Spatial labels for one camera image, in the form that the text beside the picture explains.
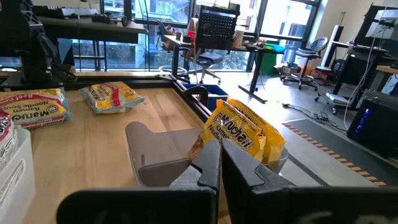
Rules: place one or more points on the black workstation rig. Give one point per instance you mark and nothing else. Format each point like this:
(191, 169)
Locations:
(373, 53)

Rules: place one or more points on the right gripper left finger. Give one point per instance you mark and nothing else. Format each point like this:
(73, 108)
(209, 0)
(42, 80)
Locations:
(155, 208)

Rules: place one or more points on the blue plastic crate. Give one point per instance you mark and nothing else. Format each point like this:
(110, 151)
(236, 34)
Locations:
(217, 93)

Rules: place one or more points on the black table clamp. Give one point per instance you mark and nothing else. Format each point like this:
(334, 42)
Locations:
(202, 91)

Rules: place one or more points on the black aluminium table frame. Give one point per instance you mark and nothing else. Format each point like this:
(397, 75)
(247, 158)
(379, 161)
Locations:
(124, 81)

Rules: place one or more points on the grey office chair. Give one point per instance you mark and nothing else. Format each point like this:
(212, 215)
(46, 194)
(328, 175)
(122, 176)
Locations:
(318, 43)

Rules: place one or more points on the creamy chicken noodle packet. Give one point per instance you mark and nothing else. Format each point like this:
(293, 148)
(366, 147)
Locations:
(273, 140)
(236, 133)

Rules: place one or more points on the black legged desk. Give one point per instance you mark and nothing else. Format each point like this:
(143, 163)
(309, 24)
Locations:
(248, 47)

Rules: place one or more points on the black computer tower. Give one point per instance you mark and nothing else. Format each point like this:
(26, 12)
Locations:
(379, 130)

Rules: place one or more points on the white cup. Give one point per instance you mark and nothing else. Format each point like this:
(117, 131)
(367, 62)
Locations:
(238, 37)

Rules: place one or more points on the green box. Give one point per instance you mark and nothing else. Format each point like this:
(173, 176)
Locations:
(270, 63)

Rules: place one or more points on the clear translucent plastic bin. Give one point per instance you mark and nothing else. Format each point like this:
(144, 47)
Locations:
(15, 186)

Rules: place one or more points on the large window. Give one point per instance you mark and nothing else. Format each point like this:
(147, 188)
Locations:
(124, 56)

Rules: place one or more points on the beef noodle packet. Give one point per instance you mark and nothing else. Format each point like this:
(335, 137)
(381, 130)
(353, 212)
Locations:
(34, 109)
(109, 96)

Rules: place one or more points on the grey translucent plastic bin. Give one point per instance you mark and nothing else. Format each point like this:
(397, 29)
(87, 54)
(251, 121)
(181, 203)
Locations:
(161, 149)

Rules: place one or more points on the grey side desk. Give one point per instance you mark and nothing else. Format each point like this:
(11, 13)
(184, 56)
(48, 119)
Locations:
(93, 31)

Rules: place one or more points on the hazard striped floor mat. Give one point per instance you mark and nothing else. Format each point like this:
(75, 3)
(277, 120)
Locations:
(342, 146)

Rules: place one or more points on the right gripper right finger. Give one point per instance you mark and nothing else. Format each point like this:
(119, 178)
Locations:
(311, 208)

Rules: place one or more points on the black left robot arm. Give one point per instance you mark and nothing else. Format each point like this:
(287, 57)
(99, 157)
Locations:
(25, 40)

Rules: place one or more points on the dark office chair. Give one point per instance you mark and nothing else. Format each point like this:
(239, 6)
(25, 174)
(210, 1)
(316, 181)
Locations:
(208, 57)

